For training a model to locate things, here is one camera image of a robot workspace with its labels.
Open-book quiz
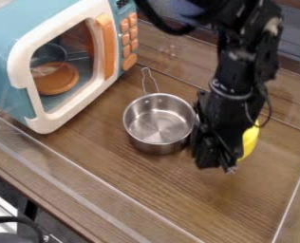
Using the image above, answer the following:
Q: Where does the yellow toy banana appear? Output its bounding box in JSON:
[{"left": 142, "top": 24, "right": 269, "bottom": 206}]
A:
[{"left": 239, "top": 126, "right": 261, "bottom": 161}]

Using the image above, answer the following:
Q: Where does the black cable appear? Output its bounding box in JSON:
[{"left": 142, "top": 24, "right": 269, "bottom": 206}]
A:
[{"left": 0, "top": 215, "right": 43, "bottom": 243}]

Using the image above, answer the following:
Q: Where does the orange plate in microwave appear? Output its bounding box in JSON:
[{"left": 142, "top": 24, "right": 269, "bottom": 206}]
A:
[{"left": 31, "top": 62, "right": 80, "bottom": 96}]

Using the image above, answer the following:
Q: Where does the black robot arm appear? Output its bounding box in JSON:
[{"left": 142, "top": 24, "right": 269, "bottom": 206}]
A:
[{"left": 134, "top": 0, "right": 284, "bottom": 174}]

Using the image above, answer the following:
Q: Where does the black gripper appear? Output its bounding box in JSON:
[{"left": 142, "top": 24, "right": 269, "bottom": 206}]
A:
[{"left": 190, "top": 80, "right": 267, "bottom": 174}]

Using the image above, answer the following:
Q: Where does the silver metal pot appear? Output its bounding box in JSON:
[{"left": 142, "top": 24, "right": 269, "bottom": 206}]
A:
[{"left": 122, "top": 67, "right": 196, "bottom": 155}]

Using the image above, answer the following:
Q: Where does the blue white toy microwave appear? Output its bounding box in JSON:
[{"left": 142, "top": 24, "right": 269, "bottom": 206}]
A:
[{"left": 0, "top": 0, "right": 138, "bottom": 134}]

